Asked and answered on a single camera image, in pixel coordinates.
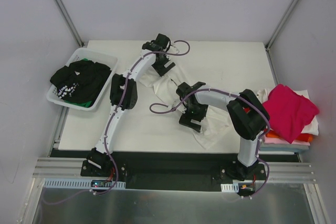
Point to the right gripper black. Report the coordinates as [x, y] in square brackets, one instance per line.
[191, 121]

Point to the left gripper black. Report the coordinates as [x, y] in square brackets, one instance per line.
[163, 66]

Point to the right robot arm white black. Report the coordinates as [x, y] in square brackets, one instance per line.
[247, 114]

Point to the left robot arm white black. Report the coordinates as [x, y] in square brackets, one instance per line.
[124, 96]

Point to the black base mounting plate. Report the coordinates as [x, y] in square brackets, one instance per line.
[171, 171]

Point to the black printed t-shirt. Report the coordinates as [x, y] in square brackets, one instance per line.
[100, 74]

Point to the light blue folded t-shirt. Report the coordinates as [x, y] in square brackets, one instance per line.
[284, 148]

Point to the white plastic laundry basket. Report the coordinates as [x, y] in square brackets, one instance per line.
[95, 56]

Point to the pink folded t-shirt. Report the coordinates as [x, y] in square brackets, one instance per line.
[271, 140]

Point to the magenta t-shirt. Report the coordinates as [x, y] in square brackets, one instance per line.
[289, 112]

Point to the orange folded t-shirt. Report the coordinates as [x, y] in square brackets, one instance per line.
[304, 137]

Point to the white folded t-shirt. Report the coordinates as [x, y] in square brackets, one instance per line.
[311, 128]

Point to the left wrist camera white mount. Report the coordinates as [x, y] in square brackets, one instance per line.
[173, 49]

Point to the right grey cable duct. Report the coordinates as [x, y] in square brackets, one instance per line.
[230, 188]

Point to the grey cable duct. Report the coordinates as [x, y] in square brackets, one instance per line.
[230, 188]
[67, 183]

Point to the aluminium rail profile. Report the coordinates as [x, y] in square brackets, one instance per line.
[280, 172]

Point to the left aluminium frame post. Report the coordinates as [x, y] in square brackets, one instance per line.
[68, 21]

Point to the aluminium frame post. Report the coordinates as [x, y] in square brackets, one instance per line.
[280, 26]
[68, 21]

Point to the left grey cable duct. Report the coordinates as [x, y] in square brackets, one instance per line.
[67, 183]

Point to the right aluminium frame post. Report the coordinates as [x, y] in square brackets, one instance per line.
[280, 26]

